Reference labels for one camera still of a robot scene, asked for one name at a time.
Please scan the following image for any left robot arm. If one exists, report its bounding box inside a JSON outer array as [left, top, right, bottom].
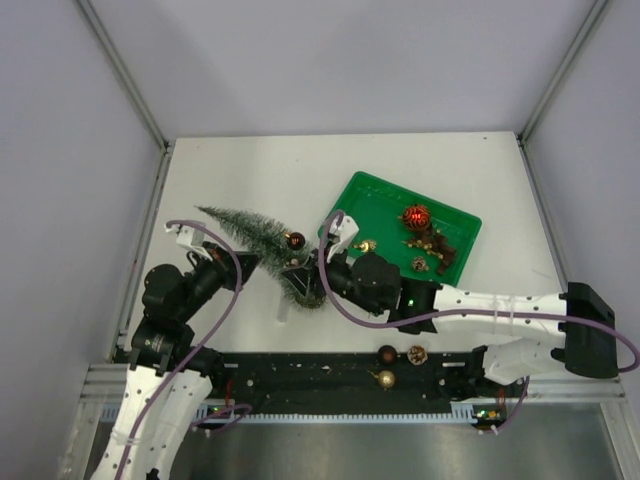
[[92, 242, 260, 479]]

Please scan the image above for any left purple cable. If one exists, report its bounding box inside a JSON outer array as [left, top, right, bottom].
[[109, 218, 252, 479]]

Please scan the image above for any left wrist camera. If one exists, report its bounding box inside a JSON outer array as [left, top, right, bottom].
[[165, 222, 212, 260]]

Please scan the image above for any dark brown small bauble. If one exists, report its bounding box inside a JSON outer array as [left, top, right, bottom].
[[284, 232, 306, 251]]

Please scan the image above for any small green christmas tree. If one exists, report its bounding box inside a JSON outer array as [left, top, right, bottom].
[[197, 206, 325, 310]]

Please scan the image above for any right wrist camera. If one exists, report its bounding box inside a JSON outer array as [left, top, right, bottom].
[[325, 212, 359, 263]]

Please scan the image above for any brown ribbon bow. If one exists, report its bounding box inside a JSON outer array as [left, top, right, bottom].
[[403, 226, 457, 276]]

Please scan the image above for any red glitter bauble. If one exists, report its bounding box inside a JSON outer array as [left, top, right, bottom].
[[399, 204, 431, 233]]

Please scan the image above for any purple cable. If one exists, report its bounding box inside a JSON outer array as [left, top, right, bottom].
[[109, 218, 252, 479], [317, 209, 640, 436]]

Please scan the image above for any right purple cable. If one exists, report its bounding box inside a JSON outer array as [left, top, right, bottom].
[[317, 209, 640, 436]]

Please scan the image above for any small gold pine cone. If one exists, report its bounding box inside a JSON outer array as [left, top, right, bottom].
[[353, 240, 377, 253]]

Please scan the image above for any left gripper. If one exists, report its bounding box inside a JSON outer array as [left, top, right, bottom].
[[175, 241, 263, 323]]

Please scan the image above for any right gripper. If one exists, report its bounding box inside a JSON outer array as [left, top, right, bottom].
[[284, 240, 385, 317]]

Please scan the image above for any pine cone pair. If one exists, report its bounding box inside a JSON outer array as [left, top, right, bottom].
[[407, 345, 428, 366]]

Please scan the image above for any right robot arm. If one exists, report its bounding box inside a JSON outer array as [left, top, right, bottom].
[[281, 253, 620, 396]]

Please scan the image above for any green plastic tray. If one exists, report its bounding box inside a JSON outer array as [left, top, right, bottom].
[[330, 171, 482, 286]]

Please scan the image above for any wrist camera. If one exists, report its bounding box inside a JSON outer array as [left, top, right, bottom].
[[165, 222, 212, 260], [325, 212, 359, 263]]

